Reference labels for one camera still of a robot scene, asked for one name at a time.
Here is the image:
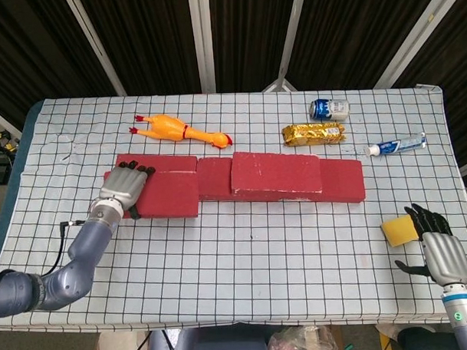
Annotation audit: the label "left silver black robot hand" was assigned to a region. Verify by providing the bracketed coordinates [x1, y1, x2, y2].
[97, 159, 158, 221]

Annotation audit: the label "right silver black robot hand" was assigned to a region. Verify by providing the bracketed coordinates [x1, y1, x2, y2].
[392, 201, 467, 289]

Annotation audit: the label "red foam brick white scuffs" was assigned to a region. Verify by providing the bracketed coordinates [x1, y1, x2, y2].
[230, 149, 323, 196]

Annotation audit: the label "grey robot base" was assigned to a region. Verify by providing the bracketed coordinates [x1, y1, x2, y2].
[146, 325, 269, 350]

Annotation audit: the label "yellow sponge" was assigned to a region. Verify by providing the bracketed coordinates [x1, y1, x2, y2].
[380, 213, 421, 249]

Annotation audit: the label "yellow rubber chicken toy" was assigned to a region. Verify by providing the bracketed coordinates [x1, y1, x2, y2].
[128, 111, 234, 152]

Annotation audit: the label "blue white toothpaste tube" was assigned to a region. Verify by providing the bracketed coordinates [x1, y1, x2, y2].
[363, 131, 428, 158]

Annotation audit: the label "white black checked tablecloth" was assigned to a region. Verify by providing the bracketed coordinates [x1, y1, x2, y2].
[0, 83, 467, 338]

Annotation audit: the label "clear plastic bag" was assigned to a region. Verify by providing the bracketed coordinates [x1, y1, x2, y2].
[265, 324, 340, 350]

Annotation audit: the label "gold biscuit packet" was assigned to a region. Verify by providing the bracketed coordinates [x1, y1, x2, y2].
[281, 121, 347, 148]

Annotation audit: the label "blue white drink can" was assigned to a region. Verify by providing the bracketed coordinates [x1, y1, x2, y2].
[309, 98, 350, 122]

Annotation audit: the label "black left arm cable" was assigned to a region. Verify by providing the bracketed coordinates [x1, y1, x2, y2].
[38, 219, 88, 277]

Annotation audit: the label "white partition frame post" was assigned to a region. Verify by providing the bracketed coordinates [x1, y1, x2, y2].
[369, 0, 459, 89]
[65, 0, 128, 98]
[260, 0, 311, 93]
[188, 0, 218, 94]

